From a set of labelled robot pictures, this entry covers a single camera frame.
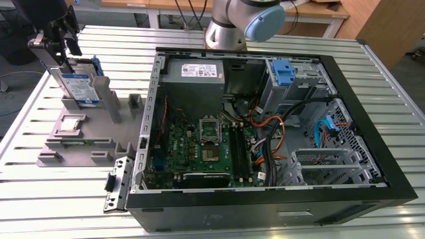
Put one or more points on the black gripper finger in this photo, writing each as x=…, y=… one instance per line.
x=74, y=44
x=54, y=47

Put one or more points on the hard disk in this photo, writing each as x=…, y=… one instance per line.
x=79, y=87

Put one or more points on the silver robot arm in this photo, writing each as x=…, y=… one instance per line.
x=226, y=25

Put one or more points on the black bin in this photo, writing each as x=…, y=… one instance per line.
x=16, y=54

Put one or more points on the wooden top desk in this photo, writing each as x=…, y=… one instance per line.
x=139, y=5
x=319, y=12

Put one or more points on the silver CPU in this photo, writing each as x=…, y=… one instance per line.
x=71, y=124

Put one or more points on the grey parts rack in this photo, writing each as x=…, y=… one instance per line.
x=99, y=139

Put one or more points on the green RAM stick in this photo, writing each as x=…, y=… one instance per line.
x=78, y=142

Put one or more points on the grey power supply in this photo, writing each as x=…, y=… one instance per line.
x=192, y=99

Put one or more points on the green motherboard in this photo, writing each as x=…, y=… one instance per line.
x=179, y=149

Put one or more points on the CPU socket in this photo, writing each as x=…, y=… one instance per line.
x=211, y=155

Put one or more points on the blue plastic drive latch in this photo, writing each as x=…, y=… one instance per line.
x=282, y=72

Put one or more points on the grey metal drive cage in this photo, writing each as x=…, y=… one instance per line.
x=276, y=99

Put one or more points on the black RAM slot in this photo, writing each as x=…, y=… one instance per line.
x=238, y=154

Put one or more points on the black graphics card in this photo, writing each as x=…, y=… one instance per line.
x=206, y=181

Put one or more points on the black PC case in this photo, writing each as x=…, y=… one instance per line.
x=232, y=211

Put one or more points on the wooden cabinet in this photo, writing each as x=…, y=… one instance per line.
x=392, y=30

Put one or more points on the office chair base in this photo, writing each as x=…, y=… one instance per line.
x=417, y=53

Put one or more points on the grey card retention bracket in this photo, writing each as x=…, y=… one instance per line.
x=123, y=174

